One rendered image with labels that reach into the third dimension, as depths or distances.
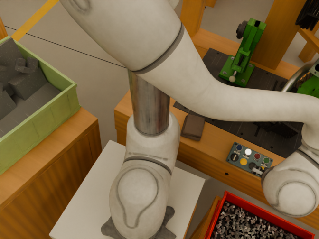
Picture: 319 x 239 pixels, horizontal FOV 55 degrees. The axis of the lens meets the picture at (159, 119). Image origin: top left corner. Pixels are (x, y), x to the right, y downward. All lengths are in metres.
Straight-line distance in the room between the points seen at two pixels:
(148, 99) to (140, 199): 0.25
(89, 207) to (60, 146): 0.34
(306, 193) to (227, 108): 0.26
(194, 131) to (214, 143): 0.09
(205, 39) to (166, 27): 1.23
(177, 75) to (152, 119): 0.37
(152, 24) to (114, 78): 2.19
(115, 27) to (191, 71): 0.13
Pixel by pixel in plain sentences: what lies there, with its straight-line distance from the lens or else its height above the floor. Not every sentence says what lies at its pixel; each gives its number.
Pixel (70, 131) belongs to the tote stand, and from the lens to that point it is 1.34.
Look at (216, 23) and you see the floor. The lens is 3.25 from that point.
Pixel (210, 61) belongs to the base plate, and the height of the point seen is 0.90.
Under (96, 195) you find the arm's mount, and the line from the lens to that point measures 1.09.
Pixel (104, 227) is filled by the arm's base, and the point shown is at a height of 0.91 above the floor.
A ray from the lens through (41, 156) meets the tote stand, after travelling 1.30.
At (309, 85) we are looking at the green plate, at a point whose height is 1.14.
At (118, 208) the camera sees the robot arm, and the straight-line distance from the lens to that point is 0.82.
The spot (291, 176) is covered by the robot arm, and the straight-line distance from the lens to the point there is 0.68.
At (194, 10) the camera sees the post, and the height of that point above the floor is 1.03.
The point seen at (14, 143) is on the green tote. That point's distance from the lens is 1.24.
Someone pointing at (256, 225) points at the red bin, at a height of 0.89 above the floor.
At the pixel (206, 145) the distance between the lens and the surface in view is 1.20.
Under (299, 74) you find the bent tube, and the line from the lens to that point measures 1.29.
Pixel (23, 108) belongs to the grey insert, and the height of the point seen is 0.85.
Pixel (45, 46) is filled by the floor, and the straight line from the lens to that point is 2.90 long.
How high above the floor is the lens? 1.90
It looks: 55 degrees down
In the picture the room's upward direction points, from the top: 9 degrees clockwise
